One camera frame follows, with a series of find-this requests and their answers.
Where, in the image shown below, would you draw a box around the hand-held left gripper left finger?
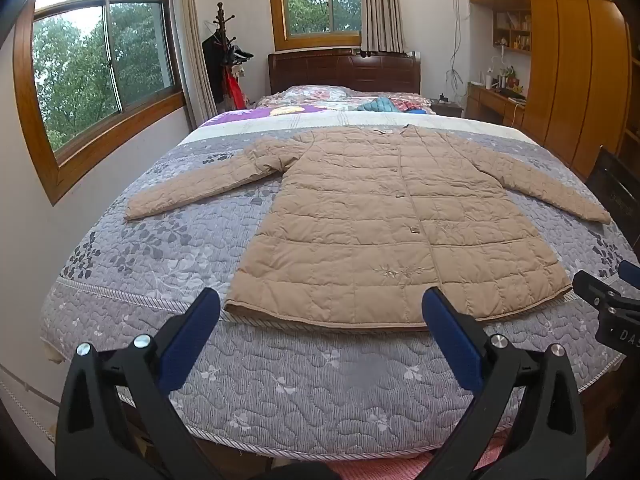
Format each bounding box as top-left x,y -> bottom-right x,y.
55,287 -> 221,480

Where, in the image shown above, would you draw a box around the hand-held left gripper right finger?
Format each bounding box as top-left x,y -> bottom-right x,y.
421,287 -> 586,480

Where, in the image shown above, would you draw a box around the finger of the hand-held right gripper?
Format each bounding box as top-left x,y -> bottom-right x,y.
617,260 -> 640,293
572,270 -> 623,311

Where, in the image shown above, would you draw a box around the tan quilted jacket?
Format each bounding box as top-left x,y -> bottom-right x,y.
124,125 -> 612,332

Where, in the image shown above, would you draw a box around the red patterned clothes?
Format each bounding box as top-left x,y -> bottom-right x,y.
392,97 -> 431,114

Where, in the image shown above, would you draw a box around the black chair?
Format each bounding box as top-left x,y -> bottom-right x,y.
585,145 -> 640,256

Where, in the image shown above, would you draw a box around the pink clothing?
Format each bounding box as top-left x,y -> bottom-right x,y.
320,432 -> 506,480

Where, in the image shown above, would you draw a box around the wooden desk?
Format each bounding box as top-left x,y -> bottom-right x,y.
465,82 -> 526,128

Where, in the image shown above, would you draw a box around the wooden wardrobe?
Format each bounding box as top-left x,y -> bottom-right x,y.
467,0 -> 632,178

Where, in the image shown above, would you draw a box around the dark wooden nightstand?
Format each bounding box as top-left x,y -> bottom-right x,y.
429,92 -> 465,118

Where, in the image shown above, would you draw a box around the purple printed blanket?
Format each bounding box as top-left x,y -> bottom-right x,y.
197,102 -> 361,128

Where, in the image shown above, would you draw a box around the teal cloth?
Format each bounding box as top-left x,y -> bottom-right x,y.
357,96 -> 401,113

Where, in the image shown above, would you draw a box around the red hanging garment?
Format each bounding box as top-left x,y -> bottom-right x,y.
223,65 -> 248,110

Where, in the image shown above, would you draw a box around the floral bedding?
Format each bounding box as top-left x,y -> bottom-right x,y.
257,85 -> 436,116

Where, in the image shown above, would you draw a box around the large wooden-framed window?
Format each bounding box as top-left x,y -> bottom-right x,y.
12,0 -> 186,206

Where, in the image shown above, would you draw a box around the dark wooden bed headboard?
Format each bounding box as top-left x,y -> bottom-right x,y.
267,50 -> 422,96

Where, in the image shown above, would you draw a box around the beige curtain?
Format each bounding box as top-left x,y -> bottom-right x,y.
360,0 -> 405,56
167,0 -> 218,128

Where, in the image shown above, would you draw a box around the wooden coat rack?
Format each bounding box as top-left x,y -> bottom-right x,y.
202,2 -> 256,111

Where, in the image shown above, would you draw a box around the small wooden-framed window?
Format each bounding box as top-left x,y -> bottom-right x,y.
267,0 -> 363,52

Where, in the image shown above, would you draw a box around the books on wall shelf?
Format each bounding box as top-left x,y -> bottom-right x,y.
492,10 -> 532,53

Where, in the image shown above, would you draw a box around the hanging wall cables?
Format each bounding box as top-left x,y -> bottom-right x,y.
446,0 -> 467,93

